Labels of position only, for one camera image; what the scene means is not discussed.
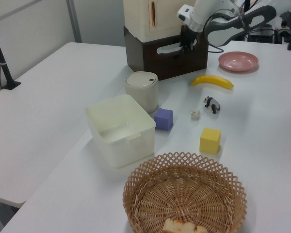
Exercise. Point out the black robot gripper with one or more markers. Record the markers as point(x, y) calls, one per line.
point(189, 35)

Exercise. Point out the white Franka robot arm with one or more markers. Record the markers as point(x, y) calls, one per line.
point(200, 11)

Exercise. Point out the beige lidded trash can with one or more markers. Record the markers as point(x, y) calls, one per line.
point(141, 93)

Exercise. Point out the dark brown drawer box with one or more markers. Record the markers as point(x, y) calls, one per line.
point(165, 65)

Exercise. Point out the yellow toy banana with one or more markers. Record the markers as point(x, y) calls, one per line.
point(213, 80)

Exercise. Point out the pink plastic plate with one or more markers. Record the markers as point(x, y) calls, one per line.
point(238, 61)

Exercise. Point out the black white panda figurine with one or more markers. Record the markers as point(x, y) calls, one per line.
point(213, 104)

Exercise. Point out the small white animal figurine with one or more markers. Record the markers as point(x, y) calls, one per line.
point(195, 114)

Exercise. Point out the black electronics box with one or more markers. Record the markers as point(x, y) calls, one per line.
point(260, 36)

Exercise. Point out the purple foam cube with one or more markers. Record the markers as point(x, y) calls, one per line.
point(162, 120)

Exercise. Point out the yellow foam cube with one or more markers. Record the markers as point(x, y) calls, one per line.
point(209, 142)

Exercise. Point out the cream plastic storage box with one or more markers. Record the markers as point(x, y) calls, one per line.
point(116, 145)

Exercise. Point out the woven wicker basket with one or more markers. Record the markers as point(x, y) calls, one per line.
point(184, 191)

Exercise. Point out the toy bread slice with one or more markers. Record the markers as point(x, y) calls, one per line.
point(184, 227)

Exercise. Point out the black camera stand pole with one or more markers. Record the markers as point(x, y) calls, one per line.
point(3, 65)

